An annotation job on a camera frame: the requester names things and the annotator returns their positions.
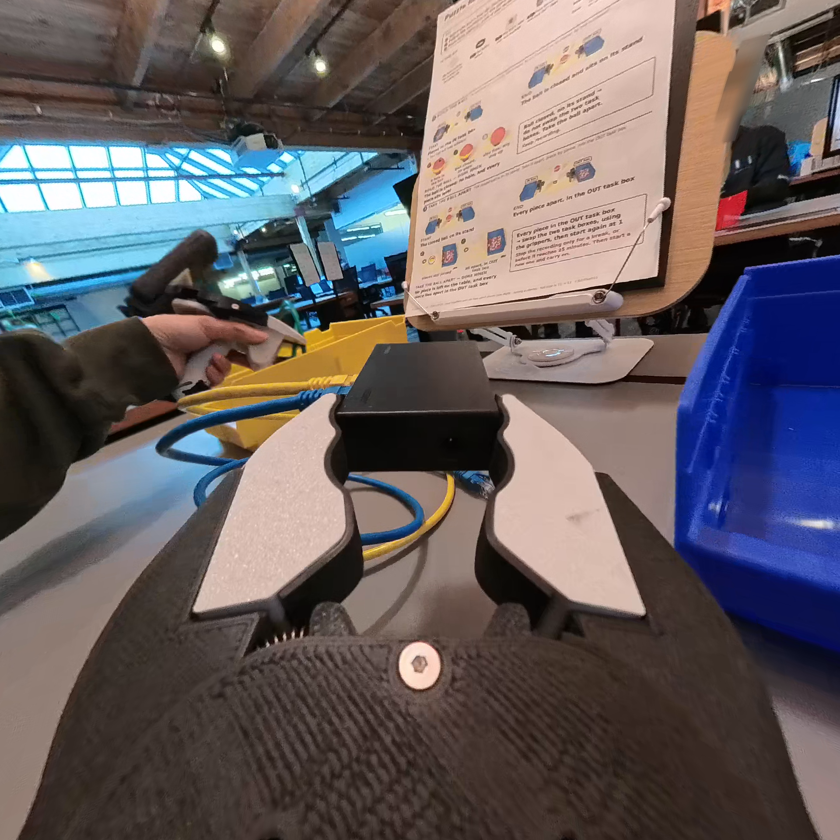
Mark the yellow ethernet cable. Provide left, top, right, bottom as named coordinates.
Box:
left=176, top=373, right=457, bottom=562

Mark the blue plastic bin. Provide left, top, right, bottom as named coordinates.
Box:
left=675, top=255, right=840, bottom=654

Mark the person's left hand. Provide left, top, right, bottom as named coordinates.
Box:
left=141, top=314, right=270, bottom=388

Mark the person's left forearm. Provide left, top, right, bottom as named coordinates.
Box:
left=0, top=317, right=181, bottom=542

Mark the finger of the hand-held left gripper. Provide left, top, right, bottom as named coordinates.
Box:
left=264, top=318, right=307, bottom=360

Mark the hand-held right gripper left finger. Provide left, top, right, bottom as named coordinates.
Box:
left=190, top=392, right=365, bottom=621

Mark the yellow plastic bin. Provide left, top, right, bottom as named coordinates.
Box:
left=187, top=315, right=411, bottom=450

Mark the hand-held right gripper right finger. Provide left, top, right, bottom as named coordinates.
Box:
left=474, top=392, right=647, bottom=621

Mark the instruction sheet on stand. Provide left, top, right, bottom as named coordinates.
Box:
left=403, top=29, right=736, bottom=385

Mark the ceiling mounted device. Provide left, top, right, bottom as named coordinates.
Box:
left=228, top=121, right=284, bottom=165

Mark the printed instruction sheet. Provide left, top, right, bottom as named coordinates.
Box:
left=405, top=0, right=677, bottom=309

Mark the blue ethernet cable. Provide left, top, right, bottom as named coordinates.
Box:
left=156, top=386, right=496, bottom=547

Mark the black network switch box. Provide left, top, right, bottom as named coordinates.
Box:
left=335, top=343, right=501, bottom=473

